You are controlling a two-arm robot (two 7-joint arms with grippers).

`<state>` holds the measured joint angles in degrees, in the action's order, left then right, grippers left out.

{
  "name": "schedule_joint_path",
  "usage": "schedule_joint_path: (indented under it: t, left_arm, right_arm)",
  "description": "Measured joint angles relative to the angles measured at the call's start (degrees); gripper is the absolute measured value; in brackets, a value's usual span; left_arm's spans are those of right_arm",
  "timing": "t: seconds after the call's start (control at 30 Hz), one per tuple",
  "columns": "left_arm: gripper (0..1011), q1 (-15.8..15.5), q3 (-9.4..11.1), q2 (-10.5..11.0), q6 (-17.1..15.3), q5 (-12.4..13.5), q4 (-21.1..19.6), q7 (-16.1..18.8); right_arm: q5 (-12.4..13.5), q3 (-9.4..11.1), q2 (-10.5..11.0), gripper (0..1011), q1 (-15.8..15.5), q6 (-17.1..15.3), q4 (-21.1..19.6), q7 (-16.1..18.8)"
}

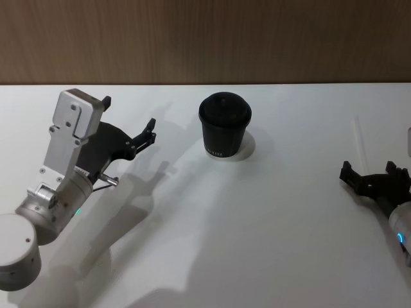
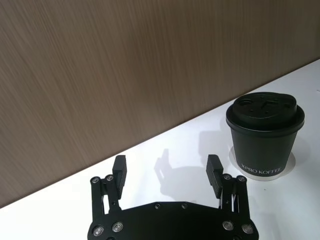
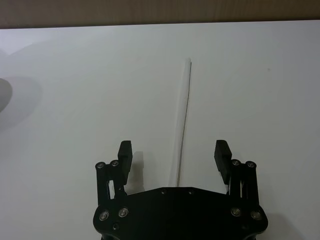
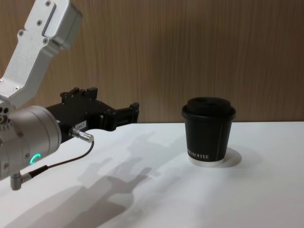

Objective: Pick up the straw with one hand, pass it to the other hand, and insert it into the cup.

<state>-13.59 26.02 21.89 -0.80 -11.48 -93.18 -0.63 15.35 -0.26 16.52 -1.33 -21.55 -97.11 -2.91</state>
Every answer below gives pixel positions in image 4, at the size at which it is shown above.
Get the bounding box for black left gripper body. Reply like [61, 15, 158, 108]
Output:
[45, 86, 115, 144]

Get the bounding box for black paper coffee cup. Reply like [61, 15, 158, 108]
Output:
[182, 111, 236, 167]

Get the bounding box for black plastic cup lid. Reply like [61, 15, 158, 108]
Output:
[181, 96, 237, 120]

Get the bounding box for white round coaster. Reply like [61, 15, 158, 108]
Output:
[189, 146, 243, 168]

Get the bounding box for thin dark cable silver plugs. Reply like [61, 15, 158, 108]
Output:
[9, 127, 95, 191]

